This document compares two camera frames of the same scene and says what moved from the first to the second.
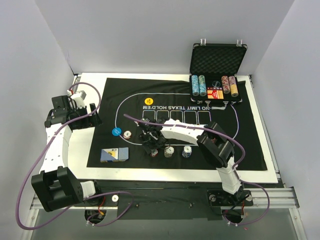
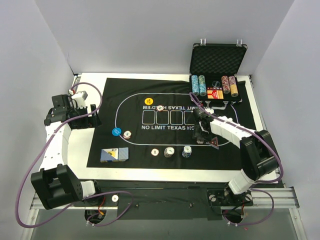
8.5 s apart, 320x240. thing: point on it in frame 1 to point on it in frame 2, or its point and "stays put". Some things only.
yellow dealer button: (148, 101) stays put
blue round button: (116, 131) stays put
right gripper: (151, 141) to (200, 129)
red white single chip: (127, 134) stays put
